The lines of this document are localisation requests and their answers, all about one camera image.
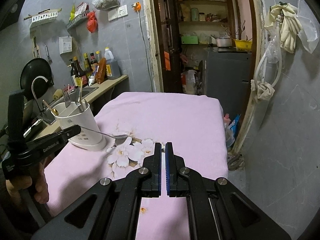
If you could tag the white wall basket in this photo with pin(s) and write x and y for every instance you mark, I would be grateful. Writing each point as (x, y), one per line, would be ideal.
(43, 17)

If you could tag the white wall socket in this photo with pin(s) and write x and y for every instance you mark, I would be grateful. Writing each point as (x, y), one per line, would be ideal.
(117, 13)

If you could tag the clear hanging plastic bag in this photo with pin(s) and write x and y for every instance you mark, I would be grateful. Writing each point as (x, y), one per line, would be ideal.
(309, 35)

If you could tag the dark vinegar bottle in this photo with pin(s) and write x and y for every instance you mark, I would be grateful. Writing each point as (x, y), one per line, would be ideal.
(73, 74)

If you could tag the grey refrigerator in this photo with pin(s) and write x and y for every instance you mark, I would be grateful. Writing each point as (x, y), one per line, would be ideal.
(226, 78)

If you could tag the dark soy sauce bottle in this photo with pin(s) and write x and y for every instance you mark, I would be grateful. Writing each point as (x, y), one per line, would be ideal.
(80, 76)

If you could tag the grey wall shelf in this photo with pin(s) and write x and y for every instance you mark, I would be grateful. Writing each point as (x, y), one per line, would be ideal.
(77, 20)

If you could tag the large oil jug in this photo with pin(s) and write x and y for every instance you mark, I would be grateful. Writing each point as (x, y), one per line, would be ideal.
(112, 67)

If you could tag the steel pot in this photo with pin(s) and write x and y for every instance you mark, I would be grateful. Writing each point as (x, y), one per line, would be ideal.
(222, 42)

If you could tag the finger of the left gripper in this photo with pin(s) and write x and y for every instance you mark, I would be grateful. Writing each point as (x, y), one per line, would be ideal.
(44, 146)

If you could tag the pink floral table cloth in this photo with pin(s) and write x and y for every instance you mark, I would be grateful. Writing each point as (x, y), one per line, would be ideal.
(193, 124)

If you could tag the red plastic bag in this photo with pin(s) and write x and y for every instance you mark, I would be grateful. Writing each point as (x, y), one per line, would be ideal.
(92, 23)

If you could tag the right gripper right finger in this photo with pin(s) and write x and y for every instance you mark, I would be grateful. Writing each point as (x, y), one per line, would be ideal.
(216, 208)

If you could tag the chrome faucet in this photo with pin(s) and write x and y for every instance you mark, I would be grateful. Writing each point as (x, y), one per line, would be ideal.
(35, 86)

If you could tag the blue white packet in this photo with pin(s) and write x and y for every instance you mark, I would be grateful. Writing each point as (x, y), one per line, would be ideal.
(91, 80)

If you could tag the red cap sauce bottle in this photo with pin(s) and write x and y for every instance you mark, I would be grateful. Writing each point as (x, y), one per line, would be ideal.
(93, 62)

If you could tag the loofah sponge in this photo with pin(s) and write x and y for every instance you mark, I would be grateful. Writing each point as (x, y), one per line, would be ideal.
(57, 94)

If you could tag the orange wall hook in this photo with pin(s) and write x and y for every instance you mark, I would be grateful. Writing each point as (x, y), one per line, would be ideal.
(136, 6)

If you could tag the orange spice bag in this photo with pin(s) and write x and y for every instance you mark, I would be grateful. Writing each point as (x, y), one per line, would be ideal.
(101, 71)

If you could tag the black wok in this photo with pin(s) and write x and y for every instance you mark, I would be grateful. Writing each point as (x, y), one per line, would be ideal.
(32, 69)

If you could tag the dark steel spoon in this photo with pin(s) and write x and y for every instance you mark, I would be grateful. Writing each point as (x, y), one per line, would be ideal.
(79, 104)

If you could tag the person's left hand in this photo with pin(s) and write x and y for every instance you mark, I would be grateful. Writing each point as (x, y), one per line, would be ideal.
(40, 186)

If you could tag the wooden chopstick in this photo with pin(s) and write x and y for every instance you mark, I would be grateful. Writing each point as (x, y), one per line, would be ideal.
(80, 91)

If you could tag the white wall box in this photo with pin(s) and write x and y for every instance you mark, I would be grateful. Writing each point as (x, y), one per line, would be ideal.
(65, 44)

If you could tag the yellow pot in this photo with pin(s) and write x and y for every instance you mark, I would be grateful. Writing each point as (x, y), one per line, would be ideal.
(243, 45)

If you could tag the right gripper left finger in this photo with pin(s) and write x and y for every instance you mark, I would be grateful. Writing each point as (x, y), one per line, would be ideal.
(109, 209)

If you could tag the gold spoon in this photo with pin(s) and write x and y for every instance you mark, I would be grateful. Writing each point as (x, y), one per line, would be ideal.
(53, 110)

